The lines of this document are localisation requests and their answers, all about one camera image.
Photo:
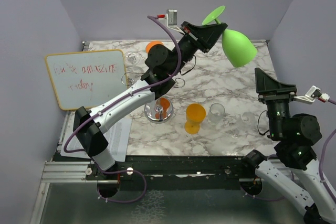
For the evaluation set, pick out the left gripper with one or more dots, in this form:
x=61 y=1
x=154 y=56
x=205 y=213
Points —
x=202 y=37

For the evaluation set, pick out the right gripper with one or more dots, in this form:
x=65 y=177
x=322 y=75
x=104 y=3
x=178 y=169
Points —
x=270 y=87

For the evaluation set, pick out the green wine glass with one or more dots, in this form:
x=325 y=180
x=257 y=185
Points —
x=238 y=49

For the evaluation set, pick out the orange wine glass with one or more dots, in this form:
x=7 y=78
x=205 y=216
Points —
x=152 y=44
x=195 y=114

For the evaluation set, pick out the clear wine glass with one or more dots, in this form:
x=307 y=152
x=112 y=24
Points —
x=244 y=124
x=132 y=60

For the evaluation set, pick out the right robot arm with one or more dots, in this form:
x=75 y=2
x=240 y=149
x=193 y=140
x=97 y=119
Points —
x=295 y=136

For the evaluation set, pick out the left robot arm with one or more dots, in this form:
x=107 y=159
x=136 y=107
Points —
x=163 y=64

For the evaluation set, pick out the orange wine glass front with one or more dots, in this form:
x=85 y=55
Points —
x=195 y=114

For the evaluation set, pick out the chrome wine glass rack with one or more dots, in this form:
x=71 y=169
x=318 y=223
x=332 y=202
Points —
x=158 y=111

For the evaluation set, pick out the clear glass centre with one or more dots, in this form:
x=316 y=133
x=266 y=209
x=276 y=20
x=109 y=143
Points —
x=216 y=113

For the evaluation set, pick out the yellow framed whiteboard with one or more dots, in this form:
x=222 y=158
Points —
x=87 y=78

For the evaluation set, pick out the printed paper sheet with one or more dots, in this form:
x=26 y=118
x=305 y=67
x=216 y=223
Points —
x=117 y=137

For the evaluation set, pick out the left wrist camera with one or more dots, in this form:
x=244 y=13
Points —
x=170 y=18

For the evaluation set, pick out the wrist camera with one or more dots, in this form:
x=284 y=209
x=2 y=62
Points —
x=314 y=93
x=170 y=18

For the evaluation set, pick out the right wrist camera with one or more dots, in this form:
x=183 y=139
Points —
x=314 y=93

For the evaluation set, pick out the black base frame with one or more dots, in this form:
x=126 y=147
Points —
x=167 y=173

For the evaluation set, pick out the aluminium rail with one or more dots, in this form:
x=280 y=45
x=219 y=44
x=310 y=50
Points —
x=72 y=172

